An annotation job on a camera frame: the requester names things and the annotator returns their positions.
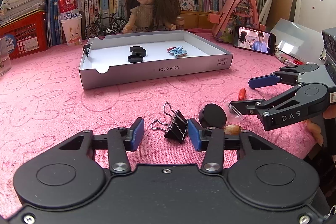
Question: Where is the row of blue thin workbooks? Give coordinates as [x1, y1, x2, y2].
[47, 0, 67, 48]

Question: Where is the wooden drawer box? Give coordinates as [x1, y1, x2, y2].
[181, 10, 224, 31]

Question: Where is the red beverage can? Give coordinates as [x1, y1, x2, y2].
[58, 0, 79, 20]

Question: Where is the grey flat box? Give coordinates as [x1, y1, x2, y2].
[270, 18, 326, 65]

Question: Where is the black smartphone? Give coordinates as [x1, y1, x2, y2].
[233, 25, 277, 56]

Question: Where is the black miniature bicycle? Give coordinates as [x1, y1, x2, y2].
[84, 12, 129, 40]

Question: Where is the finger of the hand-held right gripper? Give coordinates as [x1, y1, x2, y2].
[248, 64, 326, 89]
[229, 82, 330, 131]

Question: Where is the brown cardboard sheet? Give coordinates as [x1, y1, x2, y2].
[270, 0, 296, 31]

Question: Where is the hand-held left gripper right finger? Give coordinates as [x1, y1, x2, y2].
[187, 119, 281, 175]

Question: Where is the red plastic crate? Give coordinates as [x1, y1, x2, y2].
[0, 10, 49, 60]

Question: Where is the white paper cup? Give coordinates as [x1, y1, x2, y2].
[60, 14, 83, 47]

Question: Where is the white cardboard box tray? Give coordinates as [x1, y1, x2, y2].
[79, 30, 234, 90]

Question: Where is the pink rabbit print towel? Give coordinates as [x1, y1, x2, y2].
[0, 27, 326, 198]

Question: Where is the white cable bundle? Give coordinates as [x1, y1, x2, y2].
[275, 53, 298, 66]

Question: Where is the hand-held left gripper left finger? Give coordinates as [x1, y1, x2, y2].
[52, 118, 145, 175]

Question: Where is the large black binder clip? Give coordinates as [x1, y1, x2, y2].
[151, 102, 189, 144]

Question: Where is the clear plastic cup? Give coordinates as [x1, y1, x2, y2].
[227, 104, 246, 121]

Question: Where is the doll with brown curly hair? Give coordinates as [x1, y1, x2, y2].
[122, 0, 182, 34]

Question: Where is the small black binder clip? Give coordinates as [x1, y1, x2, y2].
[80, 40, 91, 57]

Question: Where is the pink triangular toy house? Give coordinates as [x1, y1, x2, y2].
[211, 0, 263, 42]

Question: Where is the person's right hand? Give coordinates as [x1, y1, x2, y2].
[306, 106, 336, 146]

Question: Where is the large black round puck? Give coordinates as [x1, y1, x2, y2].
[198, 104, 227, 129]

